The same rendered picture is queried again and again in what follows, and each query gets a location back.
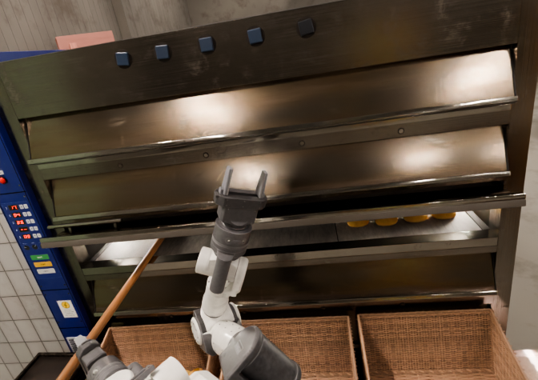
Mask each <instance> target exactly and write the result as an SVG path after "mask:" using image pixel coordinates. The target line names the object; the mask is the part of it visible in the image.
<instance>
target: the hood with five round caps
mask: <svg viewBox="0 0 538 380"><path fill-rule="evenodd" d="M521 2H522V0H342V1H338V2H329V3H324V4H320V5H315V6H307V7H303V8H298V9H293V10H285V11H280V12H276V13H271V14H263V15H259V16H254V17H249V18H241V19H236V20H232V21H227V22H219V23H215V24H210V25H205V26H197V27H192V28H188V29H183V30H176V31H171V32H166V33H161V34H153V35H149V36H144V37H140V38H132V39H127V40H122V41H117V42H109V43H105V44H100V45H96V46H88V47H83V48H78V49H73V50H65V51H61V52H56V53H52V54H44V55H39V56H34V57H29V58H21V59H17V60H12V61H8V62H0V78H1V80H2V83H3V85H4V87H5V89H6V92H7V94H8V97H9V99H10V102H11V104H12V106H13V108H14V112H15V113H16V115H17V118H18V119H21V118H32V117H37V116H43V115H48V114H57V113H63V112H68V111H74V110H84V109H90V108H95V107H100V106H110V105H115V104H121V103H126V102H137V101H142V100H147V99H152V98H162V97H168V96H173V95H179V94H189V93H194V92H199V91H205V90H215V89H220V88H226V87H231V86H241V85H246V84H252V83H257V82H267V81H273V80H278V79H284V78H293V77H299V76H304V75H310V74H320V73H325V72H331V71H336V70H346V69H351V68H357V67H362V66H372V65H378V64H383V63H389V62H398V61H404V60H409V59H415V58H425V57H430V56H436V55H441V54H450V53H456V52H462V51H467V50H477V49H483V48H488V47H494V46H503V45H509V44H514V43H517V42H518V33H519V25H520V10H521Z"/></svg>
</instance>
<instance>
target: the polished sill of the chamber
mask: <svg viewBox="0 0 538 380"><path fill-rule="evenodd" d="M497 242H498V237H497V236H496V235H495V234H494V233H493V232H492V231H491V230H473V231H463V232H453V233H442V234H423V235H412V236H403V237H392V238H373V239H363V240H352V241H342V242H323V243H312V244H302V245H292V246H273V247H263V248H252V249H247V250H246V253H245V254H244V255H243V256H242V257H245V258H247V259H248V263H260V262H281V261H292V260H303V259H314V258H335V257H347V256H358V255H369V254H390V253H401V252H412V251H423V250H445V249H455V248H467V247H478V246H497ZM199 254H200V253H192V254H172V255H163V256H153V257H152V258H151V260H150V261H149V262H148V264H147V266H146V267H145V269H144V270H143V271H150V270H172V269H182V268H194V267H196V264H197V261H198V256H199ZM143 258H144V257H141V258H122V259H112V260H102V261H92V262H88V263H87V264H86V265H85V266H84V267H83V268H82V272H83V273H84V275H96V274H117V273H128V272H134V271H135V269H136V268H137V266H138V265H139V263H140V262H141V261H142V260H143Z"/></svg>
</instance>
